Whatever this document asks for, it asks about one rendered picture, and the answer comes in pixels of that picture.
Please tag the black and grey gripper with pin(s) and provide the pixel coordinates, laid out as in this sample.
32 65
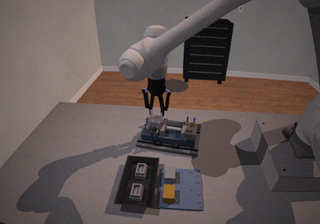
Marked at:
156 88

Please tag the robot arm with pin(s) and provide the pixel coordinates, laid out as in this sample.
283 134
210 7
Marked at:
149 58

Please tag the orange-yellow block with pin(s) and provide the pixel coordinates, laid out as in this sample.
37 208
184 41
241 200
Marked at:
168 194

